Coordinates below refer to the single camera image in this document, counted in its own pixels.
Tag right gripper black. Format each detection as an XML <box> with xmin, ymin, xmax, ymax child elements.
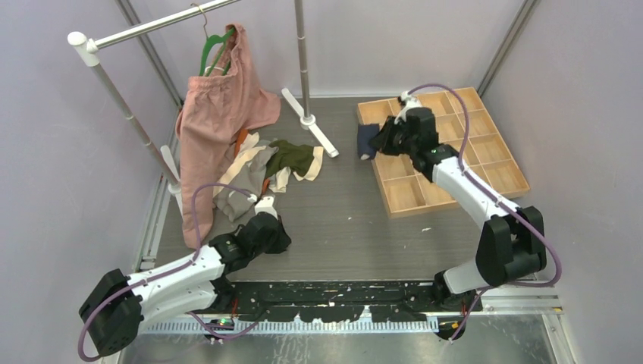
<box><xmin>370</xmin><ymin>116</ymin><xmax>417</xmax><ymax>157</ymax></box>

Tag navy underwear cream waistband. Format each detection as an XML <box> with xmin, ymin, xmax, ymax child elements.
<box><xmin>356</xmin><ymin>124</ymin><xmax>380</xmax><ymax>161</ymax></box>

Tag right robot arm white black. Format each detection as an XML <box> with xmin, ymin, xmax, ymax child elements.
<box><xmin>369</xmin><ymin>107</ymin><xmax>547</xmax><ymax>310</ymax></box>

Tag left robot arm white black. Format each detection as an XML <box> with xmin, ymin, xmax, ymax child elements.
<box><xmin>78</xmin><ymin>212</ymin><xmax>291</xmax><ymax>362</ymax></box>

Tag olive green underwear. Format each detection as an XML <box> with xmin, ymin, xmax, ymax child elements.
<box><xmin>265</xmin><ymin>140</ymin><xmax>325</xmax><ymax>181</ymax></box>

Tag orange underwear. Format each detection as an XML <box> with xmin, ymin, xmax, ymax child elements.
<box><xmin>234</xmin><ymin>129</ymin><xmax>249</xmax><ymax>158</ymax></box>

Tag wooden compartment tray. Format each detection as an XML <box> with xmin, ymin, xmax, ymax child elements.
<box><xmin>356</xmin><ymin>86</ymin><xmax>531</xmax><ymax>220</ymax></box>

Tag pink trousers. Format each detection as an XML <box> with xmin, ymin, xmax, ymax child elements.
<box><xmin>176</xmin><ymin>24</ymin><xmax>281</xmax><ymax>249</ymax></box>

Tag green clothes hanger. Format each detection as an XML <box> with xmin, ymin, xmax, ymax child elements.
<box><xmin>190</xmin><ymin>4</ymin><xmax>237</xmax><ymax>77</ymax></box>

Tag white metal clothes rack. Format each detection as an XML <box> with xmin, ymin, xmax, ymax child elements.
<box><xmin>67</xmin><ymin>0</ymin><xmax>340</xmax><ymax>215</ymax></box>

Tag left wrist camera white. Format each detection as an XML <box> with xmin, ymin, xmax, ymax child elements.
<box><xmin>254</xmin><ymin>195</ymin><xmax>279</xmax><ymax>219</ymax></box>

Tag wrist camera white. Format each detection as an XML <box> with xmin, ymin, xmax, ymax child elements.
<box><xmin>254</xmin><ymin>195</ymin><xmax>279</xmax><ymax>219</ymax></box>
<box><xmin>394</xmin><ymin>90</ymin><xmax>422</xmax><ymax>124</ymax></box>

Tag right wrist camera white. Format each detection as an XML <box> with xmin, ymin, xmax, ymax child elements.
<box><xmin>394</xmin><ymin>90</ymin><xmax>422</xmax><ymax>124</ymax></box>

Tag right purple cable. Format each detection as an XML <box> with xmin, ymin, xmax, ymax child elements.
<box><xmin>406</xmin><ymin>83</ymin><xmax>563</xmax><ymax>343</ymax></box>

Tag purple cable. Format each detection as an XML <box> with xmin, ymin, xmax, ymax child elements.
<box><xmin>76</xmin><ymin>183</ymin><xmax>258</xmax><ymax>362</ymax></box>
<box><xmin>406</xmin><ymin>83</ymin><xmax>563</xmax><ymax>343</ymax></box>

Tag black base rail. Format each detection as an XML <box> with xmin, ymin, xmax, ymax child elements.
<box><xmin>199</xmin><ymin>281</ymin><xmax>481</xmax><ymax>323</ymax></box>

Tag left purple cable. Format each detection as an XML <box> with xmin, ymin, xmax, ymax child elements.
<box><xmin>76</xmin><ymin>183</ymin><xmax>258</xmax><ymax>362</ymax></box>

